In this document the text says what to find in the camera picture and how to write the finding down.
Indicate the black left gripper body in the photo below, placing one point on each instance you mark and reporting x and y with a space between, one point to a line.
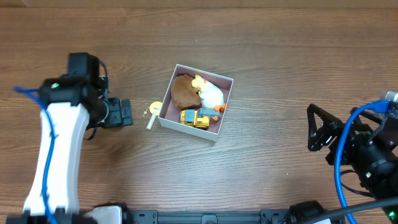
116 112

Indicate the brown plush toy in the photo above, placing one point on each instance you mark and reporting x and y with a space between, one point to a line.
184 96

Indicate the yellow toy truck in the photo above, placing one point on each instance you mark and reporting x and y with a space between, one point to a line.
199 118

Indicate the white duck plush toy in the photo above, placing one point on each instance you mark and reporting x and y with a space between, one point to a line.
212 98

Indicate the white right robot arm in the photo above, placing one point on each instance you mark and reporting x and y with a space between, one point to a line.
364 164

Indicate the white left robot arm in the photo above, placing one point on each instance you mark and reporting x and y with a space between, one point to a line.
69 106

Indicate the wooden pellet drum toy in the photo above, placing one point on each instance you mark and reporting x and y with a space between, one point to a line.
154 109

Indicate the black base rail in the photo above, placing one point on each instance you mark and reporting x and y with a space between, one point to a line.
265 216

